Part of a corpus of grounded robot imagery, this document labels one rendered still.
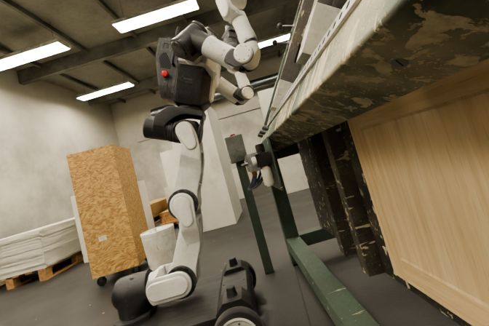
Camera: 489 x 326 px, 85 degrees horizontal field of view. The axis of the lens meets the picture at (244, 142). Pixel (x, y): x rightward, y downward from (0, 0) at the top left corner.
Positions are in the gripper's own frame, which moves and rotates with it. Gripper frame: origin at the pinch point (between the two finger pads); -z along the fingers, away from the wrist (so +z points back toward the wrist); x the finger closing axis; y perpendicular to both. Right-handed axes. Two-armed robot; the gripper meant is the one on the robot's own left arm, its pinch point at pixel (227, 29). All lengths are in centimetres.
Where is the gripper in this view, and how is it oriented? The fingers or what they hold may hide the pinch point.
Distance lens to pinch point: 192.4
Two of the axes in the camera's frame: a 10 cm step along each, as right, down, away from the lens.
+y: -8.4, -0.4, -5.4
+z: 1.8, 9.2, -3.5
